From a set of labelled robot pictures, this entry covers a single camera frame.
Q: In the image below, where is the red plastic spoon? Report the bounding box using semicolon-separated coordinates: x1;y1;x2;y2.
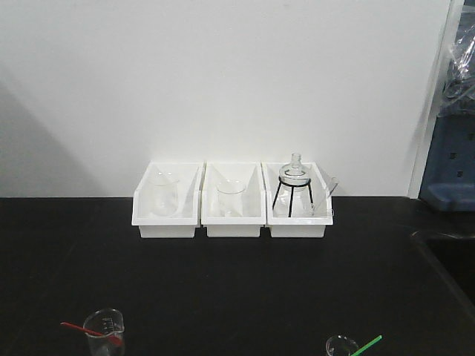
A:
60;322;123;346

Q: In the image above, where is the green plastic spoon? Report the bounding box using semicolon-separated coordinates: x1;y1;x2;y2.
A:
350;334;383;356

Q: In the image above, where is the blue cabinet at right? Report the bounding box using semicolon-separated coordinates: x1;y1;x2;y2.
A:
419;1;474;212

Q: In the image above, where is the glass beaker in middle bin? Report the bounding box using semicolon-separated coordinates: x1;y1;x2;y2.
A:
217;179;246;217

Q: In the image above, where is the glass beaker in bin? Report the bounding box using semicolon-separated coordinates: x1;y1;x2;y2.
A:
151;171;179;217
217;179;246;217

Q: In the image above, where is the middle white storage bin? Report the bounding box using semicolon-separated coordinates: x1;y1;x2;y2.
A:
201;162;266;237

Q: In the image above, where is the white storage bin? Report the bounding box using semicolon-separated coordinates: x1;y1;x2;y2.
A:
201;162;266;237
131;161;203;238
261;162;333;238

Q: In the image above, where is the glass alcohol lamp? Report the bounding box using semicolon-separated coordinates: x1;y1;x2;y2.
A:
279;153;310;185

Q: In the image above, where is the right white storage bin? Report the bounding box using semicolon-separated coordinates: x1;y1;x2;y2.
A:
261;162;333;238

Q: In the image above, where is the glass beaker in left bin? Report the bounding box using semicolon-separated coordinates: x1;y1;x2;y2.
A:
151;171;179;217

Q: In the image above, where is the left white storage bin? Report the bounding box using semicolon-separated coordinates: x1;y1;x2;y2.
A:
131;161;203;238

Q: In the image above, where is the glass funnel in right bin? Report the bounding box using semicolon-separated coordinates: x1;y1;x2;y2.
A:
311;177;339;217

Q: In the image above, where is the front left glass beaker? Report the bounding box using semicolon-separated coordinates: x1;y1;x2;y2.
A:
83;308;125;356

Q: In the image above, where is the front right glass beaker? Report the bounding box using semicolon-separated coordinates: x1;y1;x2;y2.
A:
325;334;359;356

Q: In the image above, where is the clear plastic bag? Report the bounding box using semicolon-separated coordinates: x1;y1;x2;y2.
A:
443;24;474;107

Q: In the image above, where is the black wire tripod stand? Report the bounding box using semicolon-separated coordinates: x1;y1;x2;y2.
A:
272;178;315;218

